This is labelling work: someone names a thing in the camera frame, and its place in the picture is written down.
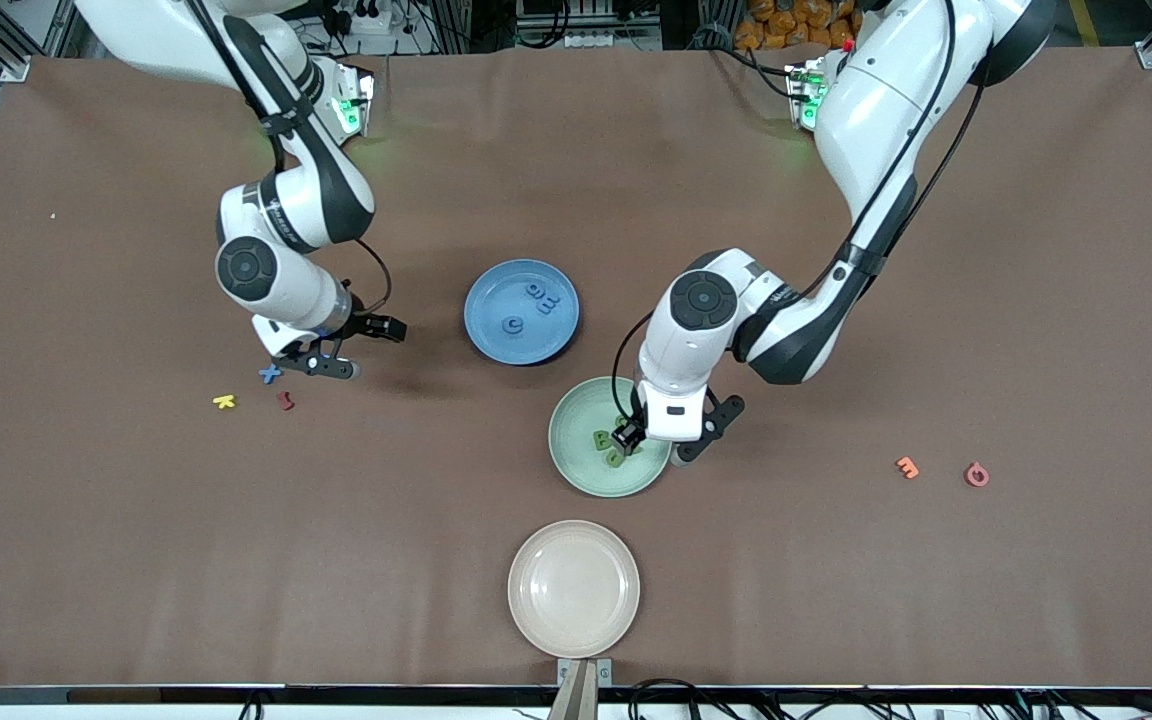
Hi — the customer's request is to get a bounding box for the black cable bundle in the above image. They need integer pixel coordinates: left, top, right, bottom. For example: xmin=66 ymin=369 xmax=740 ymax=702
xmin=626 ymin=678 xmax=737 ymax=720

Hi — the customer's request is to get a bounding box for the black table edge rail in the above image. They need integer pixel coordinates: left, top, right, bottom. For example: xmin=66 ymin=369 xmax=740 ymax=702
xmin=0 ymin=684 xmax=1152 ymax=709

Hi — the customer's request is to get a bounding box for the aluminium camera post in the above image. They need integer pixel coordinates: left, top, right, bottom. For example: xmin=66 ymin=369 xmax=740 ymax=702
xmin=548 ymin=662 xmax=600 ymax=720

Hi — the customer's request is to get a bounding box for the black base cable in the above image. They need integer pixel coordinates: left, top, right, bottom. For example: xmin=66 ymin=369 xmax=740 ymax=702
xmin=691 ymin=25 xmax=797 ymax=99

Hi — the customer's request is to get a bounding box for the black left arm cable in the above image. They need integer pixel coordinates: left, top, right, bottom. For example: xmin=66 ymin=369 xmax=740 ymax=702
xmin=612 ymin=0 xmax=987 ymax=421

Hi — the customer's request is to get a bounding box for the blue plate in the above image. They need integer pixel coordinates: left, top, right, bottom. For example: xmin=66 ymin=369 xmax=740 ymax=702
xmin=463 ymin=259 xmax=581 ymax=366

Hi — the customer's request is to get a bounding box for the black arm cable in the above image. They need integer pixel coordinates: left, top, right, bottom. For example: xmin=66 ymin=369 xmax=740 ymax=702
xmin=612 ymin=0 xmax=987 ymax=421
xmin=186 ymin=0 xmax=393 ymax=316

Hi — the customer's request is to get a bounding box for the brown table cover sheet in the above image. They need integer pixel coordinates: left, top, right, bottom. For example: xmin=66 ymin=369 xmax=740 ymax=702
xmin=0 ymin=45 xmax=1152 ymax=691

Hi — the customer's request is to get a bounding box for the green plate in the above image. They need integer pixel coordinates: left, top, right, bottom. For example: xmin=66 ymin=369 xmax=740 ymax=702
xmin=548 ymin=376 xmax=673 ymax=498

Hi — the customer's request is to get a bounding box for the pile of orange objects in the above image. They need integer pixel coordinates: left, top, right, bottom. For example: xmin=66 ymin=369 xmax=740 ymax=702
xmin=736 ymin=0 xmax=862 ymax=51

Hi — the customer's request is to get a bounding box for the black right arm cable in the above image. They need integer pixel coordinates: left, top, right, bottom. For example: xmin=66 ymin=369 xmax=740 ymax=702
xmin=186 ymin=0 xmax=393 ymax=316

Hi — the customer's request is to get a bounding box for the beige plate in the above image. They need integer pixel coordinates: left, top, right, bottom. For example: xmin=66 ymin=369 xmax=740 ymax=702
xmin=507 ymin=520 xmax=641 ymax=659

